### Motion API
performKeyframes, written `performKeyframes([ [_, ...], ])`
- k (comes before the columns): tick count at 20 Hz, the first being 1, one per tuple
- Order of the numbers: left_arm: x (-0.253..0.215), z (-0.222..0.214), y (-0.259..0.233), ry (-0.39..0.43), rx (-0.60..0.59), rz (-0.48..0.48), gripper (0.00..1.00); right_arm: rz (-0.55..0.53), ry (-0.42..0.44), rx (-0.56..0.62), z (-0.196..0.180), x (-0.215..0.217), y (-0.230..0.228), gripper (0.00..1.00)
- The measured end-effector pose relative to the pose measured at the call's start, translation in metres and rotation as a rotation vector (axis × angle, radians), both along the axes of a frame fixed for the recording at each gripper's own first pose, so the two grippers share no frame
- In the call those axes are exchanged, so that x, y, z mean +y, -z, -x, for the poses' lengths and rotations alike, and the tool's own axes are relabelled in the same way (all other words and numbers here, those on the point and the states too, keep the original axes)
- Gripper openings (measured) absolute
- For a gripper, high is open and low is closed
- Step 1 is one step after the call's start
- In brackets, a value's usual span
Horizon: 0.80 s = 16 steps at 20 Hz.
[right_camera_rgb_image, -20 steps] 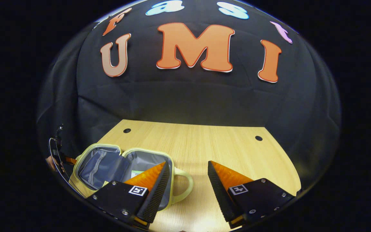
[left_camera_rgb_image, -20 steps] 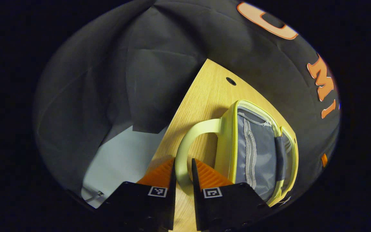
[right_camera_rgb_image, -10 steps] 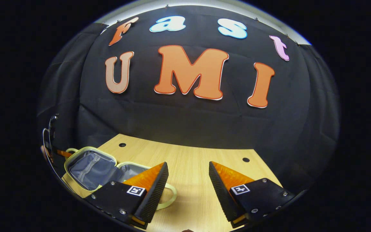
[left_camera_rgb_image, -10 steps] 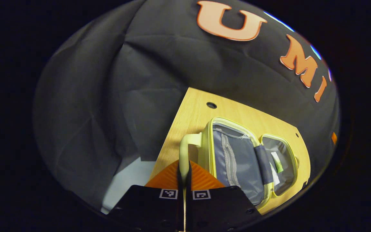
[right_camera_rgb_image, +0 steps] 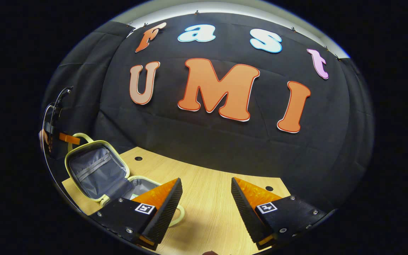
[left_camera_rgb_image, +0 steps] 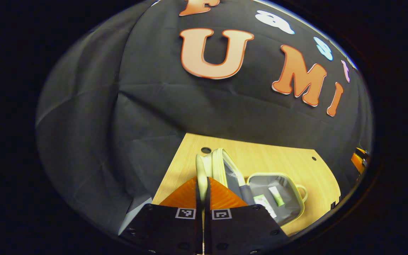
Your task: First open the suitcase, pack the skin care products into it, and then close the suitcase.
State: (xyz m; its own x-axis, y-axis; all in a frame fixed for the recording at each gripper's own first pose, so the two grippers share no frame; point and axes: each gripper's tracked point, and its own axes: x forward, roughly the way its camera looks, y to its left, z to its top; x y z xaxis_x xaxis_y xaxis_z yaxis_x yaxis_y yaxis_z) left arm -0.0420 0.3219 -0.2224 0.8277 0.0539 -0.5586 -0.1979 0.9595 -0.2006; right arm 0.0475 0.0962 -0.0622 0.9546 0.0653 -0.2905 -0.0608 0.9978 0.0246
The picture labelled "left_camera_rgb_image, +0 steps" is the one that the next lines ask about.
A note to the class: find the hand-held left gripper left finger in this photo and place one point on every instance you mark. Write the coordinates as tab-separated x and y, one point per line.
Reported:
168	230

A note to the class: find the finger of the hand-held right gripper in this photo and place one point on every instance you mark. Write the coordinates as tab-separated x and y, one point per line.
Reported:
359	161

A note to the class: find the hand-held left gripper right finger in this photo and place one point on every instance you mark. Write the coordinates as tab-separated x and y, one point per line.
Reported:
239	230

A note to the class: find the small green tube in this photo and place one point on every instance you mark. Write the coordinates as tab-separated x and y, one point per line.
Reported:
276	196

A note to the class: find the large green white tube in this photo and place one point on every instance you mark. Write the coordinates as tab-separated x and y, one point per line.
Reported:
265	205

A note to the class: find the pale yellow small suitcase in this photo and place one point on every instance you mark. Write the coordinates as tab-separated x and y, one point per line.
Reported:
257	182

